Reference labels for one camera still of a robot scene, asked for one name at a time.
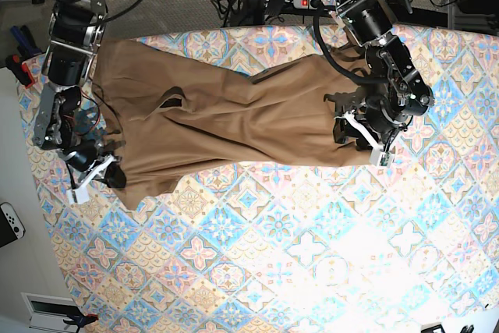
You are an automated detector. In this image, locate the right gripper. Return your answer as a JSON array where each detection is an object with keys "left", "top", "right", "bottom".
[{"left": 60, "top": 140, "right": 126, "bottom": 204}]

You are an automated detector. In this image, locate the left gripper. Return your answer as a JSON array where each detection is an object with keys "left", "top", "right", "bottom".
[{"left": 331, "top": 93, "right": 413, "bottom": 168}]

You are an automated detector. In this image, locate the brown t-shirt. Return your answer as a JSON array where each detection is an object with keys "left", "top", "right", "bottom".
[{"left": 93, "top": 40, "right": 370, "bottom": 210}]

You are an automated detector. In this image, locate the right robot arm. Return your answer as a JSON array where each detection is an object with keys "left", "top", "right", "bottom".
[{"left": 32, "top": 0, "right": 126, "bottom": 204}]

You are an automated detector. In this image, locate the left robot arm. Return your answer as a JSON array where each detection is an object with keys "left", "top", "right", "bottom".
[{"left": 313, "top": 0, "right": 434, "bottom": 168}]

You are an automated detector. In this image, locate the game console controller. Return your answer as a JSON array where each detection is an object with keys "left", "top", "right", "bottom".
[{"left": 0, "top": 202, "right": 26, "bottom": 247}]

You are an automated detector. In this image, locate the white power strip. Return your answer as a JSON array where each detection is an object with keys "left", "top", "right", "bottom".
[{"left": 292, "top": 0, "right": 321, "bottom": 10}]

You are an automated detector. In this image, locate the patterned tile tablecloth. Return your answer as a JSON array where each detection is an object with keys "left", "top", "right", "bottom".
[{"left": 27, "top": 26, "right": 498, "bottom": 332}]

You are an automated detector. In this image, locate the orange black bottom clamp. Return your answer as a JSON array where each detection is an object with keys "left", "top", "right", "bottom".
[{"left": 63, "top": 314, "right": 98, "bottom": 331}]

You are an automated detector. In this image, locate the white box with window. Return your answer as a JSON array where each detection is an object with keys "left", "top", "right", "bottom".
[{"left": 21, "top": 292, "right": 80, "bottom": 332}]

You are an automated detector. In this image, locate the red black clamp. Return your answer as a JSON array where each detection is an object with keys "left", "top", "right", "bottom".
[{"left": 5, "top": 55, "right": 35, "bottom": 88}]

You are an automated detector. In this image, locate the blue black clamp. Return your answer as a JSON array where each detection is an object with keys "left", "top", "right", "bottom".
[{"left": 10, "top": 25, "right": 42, "bottom": 59}]

